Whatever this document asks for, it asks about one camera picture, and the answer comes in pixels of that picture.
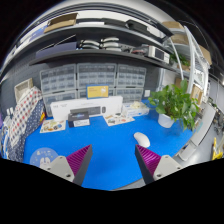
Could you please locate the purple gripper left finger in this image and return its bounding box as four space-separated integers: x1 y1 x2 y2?
41 145 93 186

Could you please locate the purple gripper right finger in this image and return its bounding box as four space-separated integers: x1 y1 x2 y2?
135 145 182 184

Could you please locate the white computer mouse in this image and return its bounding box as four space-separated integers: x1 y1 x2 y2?
134 132 150 148

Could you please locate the blue desk mat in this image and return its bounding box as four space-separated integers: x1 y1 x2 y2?
24 110 192 190

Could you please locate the white plant pot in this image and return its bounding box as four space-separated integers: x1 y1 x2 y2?
158 114 174 128

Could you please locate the small black box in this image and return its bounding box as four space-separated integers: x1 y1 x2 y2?
68 111 90 128

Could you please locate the left sticker sheet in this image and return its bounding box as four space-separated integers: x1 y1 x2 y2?
40 119 66 133

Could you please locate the sticker sheet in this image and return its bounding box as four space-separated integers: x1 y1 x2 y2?
104 113 134 126
40 119 66 133

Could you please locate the right sticker sheet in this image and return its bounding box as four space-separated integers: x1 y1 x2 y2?
104 113 134 126

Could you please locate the clear plastic container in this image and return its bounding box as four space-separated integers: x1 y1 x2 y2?
122 101 149 117

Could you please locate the white keyboard box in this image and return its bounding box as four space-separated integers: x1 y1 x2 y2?
50 96 123 121

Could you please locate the green potted plant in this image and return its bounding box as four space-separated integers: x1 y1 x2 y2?
148 79 199 131

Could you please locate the patterned fabric bag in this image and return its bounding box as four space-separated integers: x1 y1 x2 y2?
7 87 44 162

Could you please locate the yellow card sign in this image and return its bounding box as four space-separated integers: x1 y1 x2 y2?
86 85 109 99

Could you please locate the left grey drawer cabinet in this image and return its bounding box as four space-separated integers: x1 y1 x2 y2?
40 64 77 117

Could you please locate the grey drawer cabinet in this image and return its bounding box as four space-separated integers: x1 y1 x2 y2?
77 63 117 98
40 64 77 117
115 64 147 103

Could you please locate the right grey drawer cabinet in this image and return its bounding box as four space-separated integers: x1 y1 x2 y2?
115 64 147 103

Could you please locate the middle grey drawer cabinet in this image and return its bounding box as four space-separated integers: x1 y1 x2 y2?
77 63 117 98

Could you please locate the white basket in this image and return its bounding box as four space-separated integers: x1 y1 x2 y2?
14 78 33 102

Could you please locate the white device on shelf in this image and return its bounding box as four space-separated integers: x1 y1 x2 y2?
148 46 170 63

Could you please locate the cardboard box on shelf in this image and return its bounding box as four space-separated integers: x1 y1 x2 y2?
44 13 77 33

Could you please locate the grey wall shelf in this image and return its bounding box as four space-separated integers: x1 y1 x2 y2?
28 23 188 75

